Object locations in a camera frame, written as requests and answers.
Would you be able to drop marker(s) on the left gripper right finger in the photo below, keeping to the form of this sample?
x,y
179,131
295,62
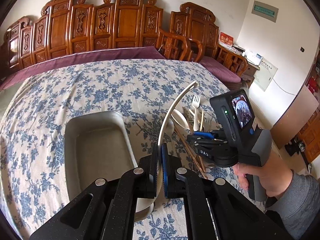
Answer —
x,y
214,209

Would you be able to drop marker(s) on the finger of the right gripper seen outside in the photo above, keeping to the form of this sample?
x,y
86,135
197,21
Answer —
x,y
204,135

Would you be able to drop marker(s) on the carved wooden armchair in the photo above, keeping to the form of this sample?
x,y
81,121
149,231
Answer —
x,y
197,24

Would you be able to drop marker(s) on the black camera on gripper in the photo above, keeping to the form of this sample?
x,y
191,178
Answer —
x,y
235,114

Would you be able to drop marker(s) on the person's right hand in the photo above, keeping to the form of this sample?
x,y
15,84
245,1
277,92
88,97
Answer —
x,y
275,176

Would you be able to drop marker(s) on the white plastic fork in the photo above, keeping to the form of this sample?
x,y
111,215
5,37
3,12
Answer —
x,y
195,105

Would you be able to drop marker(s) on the dark wooden chopstick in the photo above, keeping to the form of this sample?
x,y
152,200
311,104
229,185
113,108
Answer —
x,y
184,151

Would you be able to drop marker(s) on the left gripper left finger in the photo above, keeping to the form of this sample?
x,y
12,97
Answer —
x,y
105,209

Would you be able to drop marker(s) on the blue floral tablecloth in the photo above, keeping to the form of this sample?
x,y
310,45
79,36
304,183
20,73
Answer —
x,y
33,179

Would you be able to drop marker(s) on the purple armchair cushion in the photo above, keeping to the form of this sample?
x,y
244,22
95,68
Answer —
x,y
219,71

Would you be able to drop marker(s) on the carved wooden long sofa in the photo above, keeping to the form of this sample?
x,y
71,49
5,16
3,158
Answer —
x,y
69,27

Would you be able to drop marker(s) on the white wall distribution box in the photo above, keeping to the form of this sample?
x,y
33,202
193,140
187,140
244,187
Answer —
x,y
265,74

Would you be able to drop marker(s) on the white tissue box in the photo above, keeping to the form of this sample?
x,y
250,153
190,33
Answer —
x,y
253,57

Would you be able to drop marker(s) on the light wooden chopstick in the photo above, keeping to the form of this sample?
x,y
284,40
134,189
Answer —
x,y
202,120

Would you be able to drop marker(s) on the wooden side table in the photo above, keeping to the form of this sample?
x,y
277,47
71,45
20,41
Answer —
x,y
248,74

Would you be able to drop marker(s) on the purple sofa cushion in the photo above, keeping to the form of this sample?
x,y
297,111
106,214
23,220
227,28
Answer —
x,y
80,58

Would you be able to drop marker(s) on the red box on table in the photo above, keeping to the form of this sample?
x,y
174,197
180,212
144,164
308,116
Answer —
x,y
225,40

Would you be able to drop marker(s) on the grey metal utensil tray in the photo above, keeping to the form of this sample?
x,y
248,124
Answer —
x,y
97,145

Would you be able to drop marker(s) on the grey sleeved right forearm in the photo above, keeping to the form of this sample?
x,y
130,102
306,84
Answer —
x,y
298,208

